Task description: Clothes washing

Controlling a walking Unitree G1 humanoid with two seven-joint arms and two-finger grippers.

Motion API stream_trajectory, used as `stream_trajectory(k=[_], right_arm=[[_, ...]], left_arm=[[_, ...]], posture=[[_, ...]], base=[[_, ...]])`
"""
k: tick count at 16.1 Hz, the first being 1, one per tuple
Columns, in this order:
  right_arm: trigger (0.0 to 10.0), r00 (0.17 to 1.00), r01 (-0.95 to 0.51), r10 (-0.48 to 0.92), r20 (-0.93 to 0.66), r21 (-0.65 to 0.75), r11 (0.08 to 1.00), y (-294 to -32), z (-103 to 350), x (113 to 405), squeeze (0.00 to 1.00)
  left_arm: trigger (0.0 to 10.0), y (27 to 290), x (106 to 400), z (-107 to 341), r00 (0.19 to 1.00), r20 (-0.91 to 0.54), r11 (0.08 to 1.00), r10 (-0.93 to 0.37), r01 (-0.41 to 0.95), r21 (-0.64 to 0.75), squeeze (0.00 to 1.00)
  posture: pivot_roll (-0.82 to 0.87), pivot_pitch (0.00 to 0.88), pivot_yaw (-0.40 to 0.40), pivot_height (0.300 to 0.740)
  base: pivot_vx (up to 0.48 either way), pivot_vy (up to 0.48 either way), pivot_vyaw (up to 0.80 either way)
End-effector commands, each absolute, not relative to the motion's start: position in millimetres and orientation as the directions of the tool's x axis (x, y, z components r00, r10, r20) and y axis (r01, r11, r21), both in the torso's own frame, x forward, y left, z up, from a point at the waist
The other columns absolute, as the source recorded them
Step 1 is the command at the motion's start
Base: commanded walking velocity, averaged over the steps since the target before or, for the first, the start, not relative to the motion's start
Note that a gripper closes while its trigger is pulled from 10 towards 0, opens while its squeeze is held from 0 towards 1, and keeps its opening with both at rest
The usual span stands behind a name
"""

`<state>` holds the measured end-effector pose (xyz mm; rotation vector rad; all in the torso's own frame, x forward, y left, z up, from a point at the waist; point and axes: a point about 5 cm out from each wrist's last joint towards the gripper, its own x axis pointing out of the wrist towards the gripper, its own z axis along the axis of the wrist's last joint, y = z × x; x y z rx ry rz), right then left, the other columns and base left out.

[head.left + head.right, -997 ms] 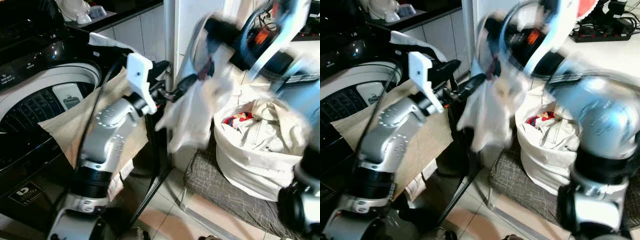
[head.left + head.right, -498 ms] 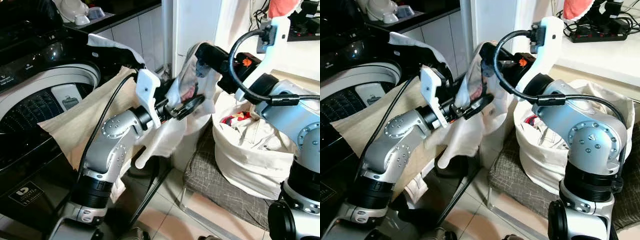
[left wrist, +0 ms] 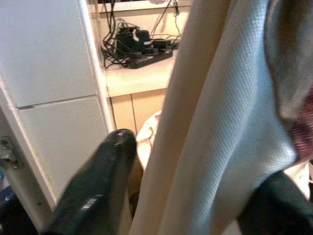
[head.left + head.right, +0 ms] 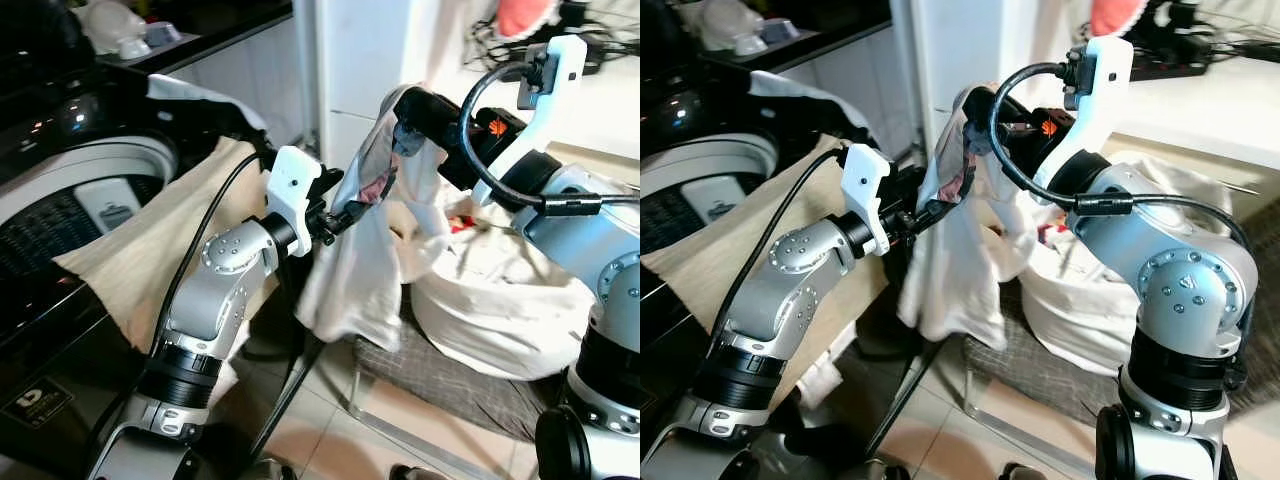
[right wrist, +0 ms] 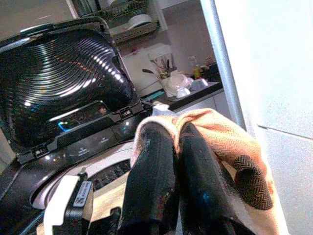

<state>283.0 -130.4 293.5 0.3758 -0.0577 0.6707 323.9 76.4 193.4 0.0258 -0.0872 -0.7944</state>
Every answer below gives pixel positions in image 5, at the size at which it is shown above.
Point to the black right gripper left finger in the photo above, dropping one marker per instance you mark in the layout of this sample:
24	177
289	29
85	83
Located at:
151	176

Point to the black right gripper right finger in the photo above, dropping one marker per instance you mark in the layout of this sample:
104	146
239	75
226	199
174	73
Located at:
203	181

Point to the peach herringbone cloth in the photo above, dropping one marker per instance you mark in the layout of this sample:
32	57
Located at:
232	132

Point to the black top-load washing machine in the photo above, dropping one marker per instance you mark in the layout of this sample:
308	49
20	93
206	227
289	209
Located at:
97	143

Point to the white grey garment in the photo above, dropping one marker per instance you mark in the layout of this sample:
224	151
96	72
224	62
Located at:
162	110

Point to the black kitchen counter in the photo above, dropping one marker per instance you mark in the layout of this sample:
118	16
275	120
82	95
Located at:
195	94

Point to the small white bowl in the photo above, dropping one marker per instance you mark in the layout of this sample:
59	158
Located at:
183	92

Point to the white utensil holder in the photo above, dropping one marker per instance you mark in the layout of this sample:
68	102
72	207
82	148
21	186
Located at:
164	84

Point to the clear plastic container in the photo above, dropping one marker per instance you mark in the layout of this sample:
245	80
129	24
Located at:
199	84

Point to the yellow bottle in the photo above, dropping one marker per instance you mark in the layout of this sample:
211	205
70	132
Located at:
197	71

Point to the white knife holder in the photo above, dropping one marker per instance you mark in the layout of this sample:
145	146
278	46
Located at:
161	56

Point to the black ribbed glass washer lid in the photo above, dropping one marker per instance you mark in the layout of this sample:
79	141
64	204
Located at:
61	73

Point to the white plate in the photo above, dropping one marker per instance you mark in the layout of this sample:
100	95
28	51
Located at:
140	20

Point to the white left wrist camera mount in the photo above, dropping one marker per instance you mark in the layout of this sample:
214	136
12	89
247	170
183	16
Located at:
61	193

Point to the silver metal door frame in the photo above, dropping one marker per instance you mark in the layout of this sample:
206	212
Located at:
223	61

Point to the wall dish rack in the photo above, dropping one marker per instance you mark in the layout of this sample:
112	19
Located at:
132	27

